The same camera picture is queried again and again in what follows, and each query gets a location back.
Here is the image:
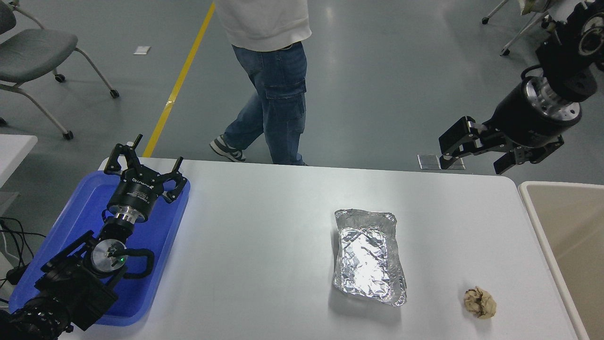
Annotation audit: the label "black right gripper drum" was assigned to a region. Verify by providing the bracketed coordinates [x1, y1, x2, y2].
[487, 87, 567, 148]

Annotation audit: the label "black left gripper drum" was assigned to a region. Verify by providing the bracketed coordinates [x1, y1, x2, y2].
[107, 169, 164, 222]

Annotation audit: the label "crinkled silver foil tray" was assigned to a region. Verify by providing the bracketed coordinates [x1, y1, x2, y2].
[333, 209, 407, 307]

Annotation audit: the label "blue plastic tray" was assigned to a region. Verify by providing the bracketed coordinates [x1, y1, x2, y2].
[8, 170, 191, 327]

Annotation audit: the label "metal-legged castor chair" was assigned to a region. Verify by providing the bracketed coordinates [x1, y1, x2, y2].
[481, 0, 553, 57]

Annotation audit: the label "large pale bin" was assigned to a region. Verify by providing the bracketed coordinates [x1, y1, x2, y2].
[518, 181, 604, 340]

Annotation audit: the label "white side table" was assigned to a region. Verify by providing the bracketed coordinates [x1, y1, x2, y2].
[0, 134, 38, 218]

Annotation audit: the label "grey chair with castors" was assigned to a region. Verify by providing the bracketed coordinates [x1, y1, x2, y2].
[0, 0, 120, 141]

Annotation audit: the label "person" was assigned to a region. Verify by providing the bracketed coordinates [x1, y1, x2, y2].
[209, 0, 313, 166]

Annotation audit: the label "crumpled tan paper ball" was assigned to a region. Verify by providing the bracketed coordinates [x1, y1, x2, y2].
[463, 286, 497, 319]

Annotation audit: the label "black floor cables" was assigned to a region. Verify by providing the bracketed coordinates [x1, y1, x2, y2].
[0, 216, 47, 303]

